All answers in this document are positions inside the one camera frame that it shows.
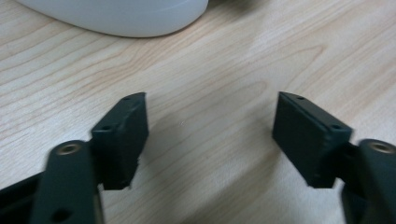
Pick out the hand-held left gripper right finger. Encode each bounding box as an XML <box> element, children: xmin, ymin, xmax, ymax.
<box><xmin>272</xmin><ymin>91</ymin><xmax>355</xmax><ymax>189</ymax></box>

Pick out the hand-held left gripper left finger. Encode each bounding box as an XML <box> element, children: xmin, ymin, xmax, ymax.
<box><xmin>91</xmin><ymin>91</ymin><xmax>149</xmax><ymax>191</ymax></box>

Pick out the white and blue trash can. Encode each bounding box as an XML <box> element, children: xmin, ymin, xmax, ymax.
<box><xmin>15</xmin><ymin>0</ymin><xmax>210</xmax><ymax>39</ymax></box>

